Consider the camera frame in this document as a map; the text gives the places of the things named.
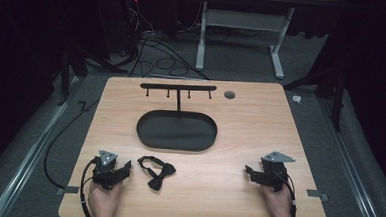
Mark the white metal desk frame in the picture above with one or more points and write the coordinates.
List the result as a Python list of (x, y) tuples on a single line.
[(242, 21)]

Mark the black bow tie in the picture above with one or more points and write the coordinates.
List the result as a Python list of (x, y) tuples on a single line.
[(156, 173)]

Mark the grey tape strip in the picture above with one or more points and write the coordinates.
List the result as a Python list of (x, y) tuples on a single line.
[(67, 190), (317, 194)]

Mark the black hook rack with tray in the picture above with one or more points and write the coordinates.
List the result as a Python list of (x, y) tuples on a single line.
[(177, 131)]

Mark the grey round table grommet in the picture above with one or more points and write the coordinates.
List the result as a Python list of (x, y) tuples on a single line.
[(229, 94)]

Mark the person's right hand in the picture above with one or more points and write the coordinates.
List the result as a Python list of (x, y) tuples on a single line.
[(277, 204)]

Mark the black metal stand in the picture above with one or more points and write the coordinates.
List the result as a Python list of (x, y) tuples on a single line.
[(335, 89), (73, 65)]

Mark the silver floor rail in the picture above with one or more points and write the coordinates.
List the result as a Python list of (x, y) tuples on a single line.
[(28, 160), (354, 170)]

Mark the crumpled white paper scrap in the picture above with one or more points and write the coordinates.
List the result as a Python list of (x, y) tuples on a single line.
[(296, 99)]

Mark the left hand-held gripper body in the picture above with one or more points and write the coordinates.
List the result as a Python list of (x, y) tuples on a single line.
[(105, 170)]

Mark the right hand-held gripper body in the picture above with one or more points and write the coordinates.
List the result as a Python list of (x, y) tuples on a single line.
[(273, 173)]

